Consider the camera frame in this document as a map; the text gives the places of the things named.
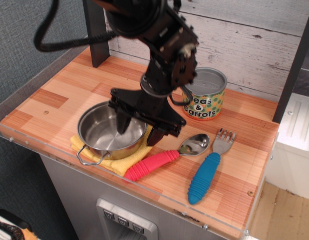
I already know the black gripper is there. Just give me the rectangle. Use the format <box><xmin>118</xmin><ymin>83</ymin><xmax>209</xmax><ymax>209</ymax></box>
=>
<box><xmin>109</xmin><ymin>88</ymin><xmax>186</xmax><ymax>147</ymax></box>

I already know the silver metal pot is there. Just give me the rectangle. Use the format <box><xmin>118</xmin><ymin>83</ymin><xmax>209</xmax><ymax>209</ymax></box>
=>
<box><xmin>76</xmin><ymin>101</ymin><xmax>148</xmax><ymax>166</ymax></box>

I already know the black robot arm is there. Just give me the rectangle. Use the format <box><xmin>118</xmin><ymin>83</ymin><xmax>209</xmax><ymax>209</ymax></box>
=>
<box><xmin>98</xmin><ymin>0</ymin><xmax>198</xmax><ymax>147</ymax></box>

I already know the yellow folded rag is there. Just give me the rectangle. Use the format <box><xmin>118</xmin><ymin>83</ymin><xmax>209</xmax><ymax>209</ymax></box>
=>
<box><xmin>70</xmin><ymin>126</ymin><xmax>152</xmax><ymax>177</ymax></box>

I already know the peas and carrots can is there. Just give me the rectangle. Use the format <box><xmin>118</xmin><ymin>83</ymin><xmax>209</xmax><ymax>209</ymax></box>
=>
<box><xmin>182</xmin><ymin>67</ymin><xmax>227</xmax><ymax>121</ymax></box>

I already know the grey toy fridge cabinet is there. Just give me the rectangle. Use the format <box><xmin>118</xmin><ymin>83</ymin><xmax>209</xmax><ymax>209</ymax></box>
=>
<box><xmin>41</xmin><ymin>155</ymin><xmax>222</xmax><ymax>240</ymax></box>

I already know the silver dispenser button panel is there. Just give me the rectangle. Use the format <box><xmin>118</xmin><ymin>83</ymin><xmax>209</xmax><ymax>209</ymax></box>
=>
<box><xmin>96</xmin><ymin>198</ymin><xmax>158</xmax><ymax>240</ymax></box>

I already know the orange object bottom left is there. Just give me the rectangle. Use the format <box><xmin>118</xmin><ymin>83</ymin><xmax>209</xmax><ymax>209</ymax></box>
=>
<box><xmin>22</xmin><ymin>228</ymin><xmax>40</xmax><ymax>240</ymax></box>

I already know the red handled spoon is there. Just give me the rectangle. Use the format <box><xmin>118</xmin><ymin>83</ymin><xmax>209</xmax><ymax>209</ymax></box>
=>
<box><xmin>124</xmin><ymin>133</ymin><xmax>210</xmax><ymax>181</ymax></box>

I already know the clear acrylic guard rail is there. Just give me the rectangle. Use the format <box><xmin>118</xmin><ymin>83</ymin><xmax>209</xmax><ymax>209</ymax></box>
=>
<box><xmin>0</xmin><ymin>48</ymin><xmax>278</xmax><ymax>240</ymax></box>

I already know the blue handled fork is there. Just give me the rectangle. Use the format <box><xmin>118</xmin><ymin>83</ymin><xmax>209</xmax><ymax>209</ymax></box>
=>
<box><xmin>187</xmin><ymin>128</ymin><xmax>236</xmax><ymax>205</ymax></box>

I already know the black vertical post left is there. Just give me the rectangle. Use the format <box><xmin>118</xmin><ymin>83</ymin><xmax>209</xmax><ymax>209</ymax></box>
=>
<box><xmin>83</xmin><ymin>0</ymin><xmax>110</xmax><ymax>68</ymax></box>

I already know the black vertical post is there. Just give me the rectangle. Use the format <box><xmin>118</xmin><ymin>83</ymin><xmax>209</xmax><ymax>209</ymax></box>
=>
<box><xmin>83</xmin><ymin>0</ymin><xmax>110</xmax><ymax>68</ymax></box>
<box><xmin>272</xmin><ymin>17</ymin><xmax>309</xmax><ymax>124</ymax></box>

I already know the black braided cable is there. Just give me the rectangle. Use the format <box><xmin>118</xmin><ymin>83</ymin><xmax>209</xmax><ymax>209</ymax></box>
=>
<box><xmin>33</xmin><ymin>0</ymin><xmax>119</xmax><ymax>53</ymax></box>

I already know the black vertical post right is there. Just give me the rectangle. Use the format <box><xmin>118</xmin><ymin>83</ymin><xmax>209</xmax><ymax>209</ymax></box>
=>
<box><xmin>272</xmin><ymin>17</ymin><xmax>309</xmax><ymax>124</ymax></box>

